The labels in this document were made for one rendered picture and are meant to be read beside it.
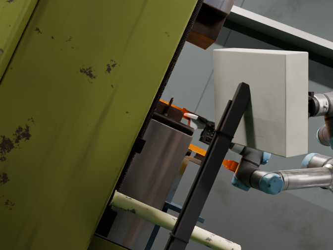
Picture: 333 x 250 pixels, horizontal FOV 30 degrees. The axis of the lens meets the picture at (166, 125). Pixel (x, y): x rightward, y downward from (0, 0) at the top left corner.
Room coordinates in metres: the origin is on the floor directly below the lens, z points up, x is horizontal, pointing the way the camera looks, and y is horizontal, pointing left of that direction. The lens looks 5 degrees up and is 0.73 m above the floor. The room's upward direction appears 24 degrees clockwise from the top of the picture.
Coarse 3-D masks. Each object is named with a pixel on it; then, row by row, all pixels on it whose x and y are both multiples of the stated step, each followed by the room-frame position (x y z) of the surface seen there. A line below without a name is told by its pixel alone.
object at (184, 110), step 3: (165, 102) 2.32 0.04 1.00; (171, 105) 2.32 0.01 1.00; (177, 108) 2.32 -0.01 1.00; (180, 108) 2.32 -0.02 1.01; (183, 108) 2.32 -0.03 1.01; (183, 111) 2.32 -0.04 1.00; (186, 111) 2.33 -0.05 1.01; (189, 111) 2.33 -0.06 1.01; (195, 114) 2.33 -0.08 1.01; (183, 117) 2.33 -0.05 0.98; (186, 117) 2.33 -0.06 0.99; (201, 117) 2.33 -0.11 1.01; (189, 120) 2.34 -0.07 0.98; (201, 123) 2.34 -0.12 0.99
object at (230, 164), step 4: (192, 144) 2.69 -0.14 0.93; (192, 148) 2.69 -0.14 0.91; (196, 148) 2.69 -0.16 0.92; (200, 148) 2.70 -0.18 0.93; (200, 152) 2.70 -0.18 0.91; (204, 152) 2.70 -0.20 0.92; (224, 160) 2.72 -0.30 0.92; (228, 160) 2.74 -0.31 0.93; (232, 160) 2.73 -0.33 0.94; (224, 164) 2.72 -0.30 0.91; (228, 164) 2.71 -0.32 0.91; (232, 164) 2.73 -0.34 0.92; (236, 164) 2.74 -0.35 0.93; (228, 168) 2.73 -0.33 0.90; (232, 168) 2.74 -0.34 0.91; (236, 168) 2.74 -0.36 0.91
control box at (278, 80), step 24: (216, 72) 1.89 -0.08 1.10; (240, 72) 1.78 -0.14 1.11; (264, 72) 1.68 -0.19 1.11; (288, 72) 1.61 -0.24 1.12; (216, 96) 1.91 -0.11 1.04; (264, 96) 1.70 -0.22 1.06; (288, 96) 1.62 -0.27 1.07; (216, 120) 1.93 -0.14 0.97; (264, 120) 1.72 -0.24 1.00; (288, 120) 1.64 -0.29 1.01; (240, 144) 1.84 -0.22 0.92; (264, 144) 1.74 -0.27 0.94; (288, 144) 1.66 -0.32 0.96
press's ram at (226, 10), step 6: (204, 0) 2.16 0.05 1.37; (210, 0) 2.16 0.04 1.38; (216, 0) 2.16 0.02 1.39; (222, 0) 2.16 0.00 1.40; (228, 0) 2.16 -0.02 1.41; (234, 0) 2.17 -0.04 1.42; (204, 6) 2.20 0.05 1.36; (210, 6) 2.17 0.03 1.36; (216, 6) 2.16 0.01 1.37; (222, 6) 2.16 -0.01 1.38; (228, 6) 2.16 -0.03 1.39; (216, 12) 2.20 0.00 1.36; (222, 12) 2.17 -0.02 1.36; (228, 12) 2.16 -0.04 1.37
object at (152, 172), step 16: (160, 128) 2.17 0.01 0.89; (160, 144) 2.18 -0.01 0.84; (176, 144) 2.18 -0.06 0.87; (144, 160) 2.17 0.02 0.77; (160, 160) 2.18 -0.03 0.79; (176, 160) 2.18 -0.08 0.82; (128, 176) 2.17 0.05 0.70; (144, 176) 2.18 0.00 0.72; (160, 176) 2.18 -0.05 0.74; (128, 192) 2.17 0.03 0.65; (144, 192) 2.18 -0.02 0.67; (160, 192) 2.18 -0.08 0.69; (112, 208) 2.17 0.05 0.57; (160, 208) 2.19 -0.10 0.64; (112, 224) 2.17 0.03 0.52; (128, 224) 2.18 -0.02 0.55; (144, 224) 2.18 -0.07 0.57; (112, 240) 2.18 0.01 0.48; (128, 240) 2.18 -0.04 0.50; (144, 240) 2.19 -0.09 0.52
